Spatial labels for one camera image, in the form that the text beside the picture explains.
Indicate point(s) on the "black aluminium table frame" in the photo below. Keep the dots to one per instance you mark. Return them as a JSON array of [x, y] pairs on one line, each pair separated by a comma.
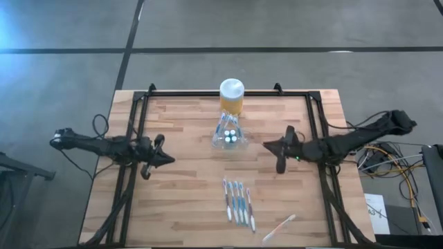
[[225, 93]]

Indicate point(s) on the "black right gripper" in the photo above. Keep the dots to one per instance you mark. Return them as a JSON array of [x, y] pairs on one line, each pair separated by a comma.
[[292, 148]]

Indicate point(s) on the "blue white toothbrush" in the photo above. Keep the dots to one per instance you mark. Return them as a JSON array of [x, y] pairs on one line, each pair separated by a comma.
[[233, 204], [239, 204], [220, 124], [239, 126], [225, 121], [243, 204], [232, 121]]

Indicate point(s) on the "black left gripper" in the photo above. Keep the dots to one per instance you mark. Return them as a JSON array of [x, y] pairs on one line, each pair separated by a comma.
[[150, 155]]

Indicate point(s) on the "yellow wipes canister white lid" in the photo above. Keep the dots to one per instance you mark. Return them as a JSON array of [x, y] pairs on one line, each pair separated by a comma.
[[232, 97]]

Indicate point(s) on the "purple white toothbrush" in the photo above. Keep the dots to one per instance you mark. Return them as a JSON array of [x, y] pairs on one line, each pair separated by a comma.
[[227, 204], [250, 211]]

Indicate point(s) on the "dark grey floor mat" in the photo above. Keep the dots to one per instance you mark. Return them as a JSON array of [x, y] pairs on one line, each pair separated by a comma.
[[401, 221]]

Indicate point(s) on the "black floor stand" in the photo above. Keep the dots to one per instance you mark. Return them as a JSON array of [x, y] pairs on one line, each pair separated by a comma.
[[20, 167]]

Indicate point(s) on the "black case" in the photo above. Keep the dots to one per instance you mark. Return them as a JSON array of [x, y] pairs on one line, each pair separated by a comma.
[[432, 173]]

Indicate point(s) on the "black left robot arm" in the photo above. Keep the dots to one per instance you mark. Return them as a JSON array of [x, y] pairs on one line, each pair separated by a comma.
[[93, 145]]

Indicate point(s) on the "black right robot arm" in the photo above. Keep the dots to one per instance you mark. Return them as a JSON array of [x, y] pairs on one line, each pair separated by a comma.
[[346, 141]]

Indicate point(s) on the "white paper sheet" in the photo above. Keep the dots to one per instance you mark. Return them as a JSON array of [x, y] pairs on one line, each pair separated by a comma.
[[377, 214]]

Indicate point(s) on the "teal mouthwash bottle white cap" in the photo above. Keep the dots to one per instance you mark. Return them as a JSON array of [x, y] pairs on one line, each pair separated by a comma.
[[228, 139], [233, 132], [234, 139], [226, 132]]

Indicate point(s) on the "orange white toothbrush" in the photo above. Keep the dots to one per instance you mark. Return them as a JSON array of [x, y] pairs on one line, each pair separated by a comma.
[[278, 226]]

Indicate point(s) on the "clear acrylic organizer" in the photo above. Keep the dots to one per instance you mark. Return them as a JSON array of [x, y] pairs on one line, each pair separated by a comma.
[[244, 143]]

